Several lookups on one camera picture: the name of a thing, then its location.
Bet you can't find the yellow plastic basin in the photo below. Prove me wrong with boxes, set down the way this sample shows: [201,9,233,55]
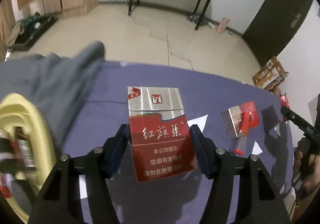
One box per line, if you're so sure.
[1,93,56,223]

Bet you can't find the blue bed sheet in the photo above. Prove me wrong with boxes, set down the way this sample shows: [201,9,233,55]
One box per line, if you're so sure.
[61,61,293,223]

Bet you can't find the beige curtain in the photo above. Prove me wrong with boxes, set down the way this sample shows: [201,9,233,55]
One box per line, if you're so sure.
[0,0,15,62]

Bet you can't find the shiny red cigarette box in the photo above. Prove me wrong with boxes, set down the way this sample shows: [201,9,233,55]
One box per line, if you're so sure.
[240,101,260,129]

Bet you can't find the black foam cylinder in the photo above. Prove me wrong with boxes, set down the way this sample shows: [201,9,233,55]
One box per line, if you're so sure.
[1,129,26,180]

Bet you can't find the grey cloth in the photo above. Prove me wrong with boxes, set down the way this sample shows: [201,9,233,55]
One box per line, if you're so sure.
[1,41,105,147]

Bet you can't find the red lighter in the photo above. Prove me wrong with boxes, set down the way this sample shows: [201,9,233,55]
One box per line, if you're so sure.
[234,112,251,156]

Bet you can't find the red silver cigarette box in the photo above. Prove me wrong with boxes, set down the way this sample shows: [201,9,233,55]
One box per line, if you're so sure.
[127,86,197,183]

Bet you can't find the dark door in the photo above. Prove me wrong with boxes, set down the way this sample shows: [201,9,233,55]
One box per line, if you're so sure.
[242,0,313,66]

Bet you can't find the cardboard boxes by wall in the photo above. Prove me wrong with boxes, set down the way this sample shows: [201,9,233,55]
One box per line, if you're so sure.
[252,56,289,93]

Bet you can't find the open black suitcase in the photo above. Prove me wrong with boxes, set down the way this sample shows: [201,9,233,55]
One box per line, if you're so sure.
[5,12,57,52]

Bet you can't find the pink bag on floor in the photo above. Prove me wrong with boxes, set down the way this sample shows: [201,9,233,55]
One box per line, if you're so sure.
[216,17,230,33]

